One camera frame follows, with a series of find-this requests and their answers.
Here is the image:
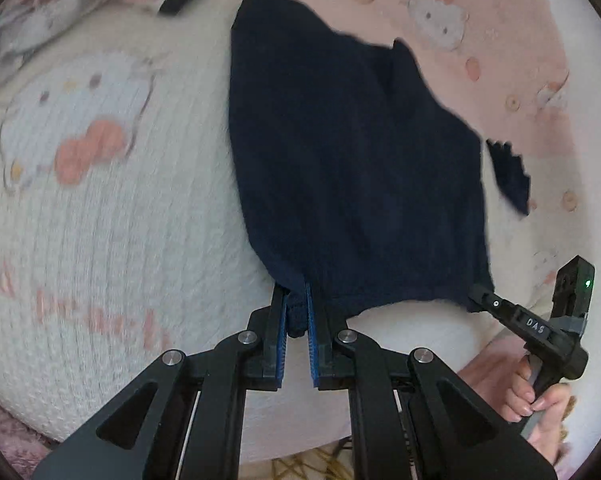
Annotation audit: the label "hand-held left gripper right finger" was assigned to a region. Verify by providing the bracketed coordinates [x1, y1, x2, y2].
[305, 282, 556, 480]

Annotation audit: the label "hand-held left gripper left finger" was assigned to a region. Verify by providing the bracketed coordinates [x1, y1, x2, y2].
[30, 285, 288, 480]

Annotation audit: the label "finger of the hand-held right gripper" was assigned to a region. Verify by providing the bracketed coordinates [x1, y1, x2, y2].
[467, 284, 515, 327]

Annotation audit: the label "navy shorts with white stripes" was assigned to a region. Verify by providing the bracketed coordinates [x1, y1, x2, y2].
[228, 0, 493, 338]

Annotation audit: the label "person's right hand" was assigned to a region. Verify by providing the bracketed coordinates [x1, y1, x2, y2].
[500, 355, 574, 465]

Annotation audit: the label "small navy cloth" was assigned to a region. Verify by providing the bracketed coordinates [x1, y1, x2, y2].
[485, 139, 531, 217]

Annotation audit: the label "cat print blanket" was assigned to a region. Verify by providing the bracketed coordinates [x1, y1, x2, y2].
[0, 0, 601, 463]

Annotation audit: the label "pink fluffy rug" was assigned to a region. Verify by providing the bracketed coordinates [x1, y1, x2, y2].
[0, 390, 54, 467]

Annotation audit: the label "white grey garment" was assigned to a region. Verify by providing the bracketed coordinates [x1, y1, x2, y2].
[0, 0, 112, 86]

